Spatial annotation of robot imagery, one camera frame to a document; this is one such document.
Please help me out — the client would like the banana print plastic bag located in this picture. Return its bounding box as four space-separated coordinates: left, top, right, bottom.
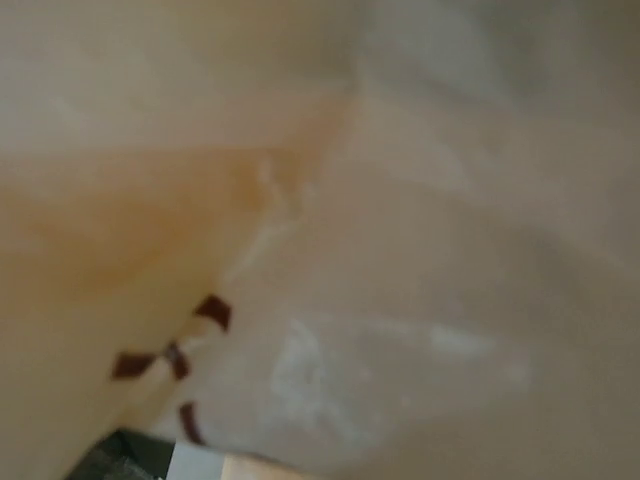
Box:
1 1 639 479

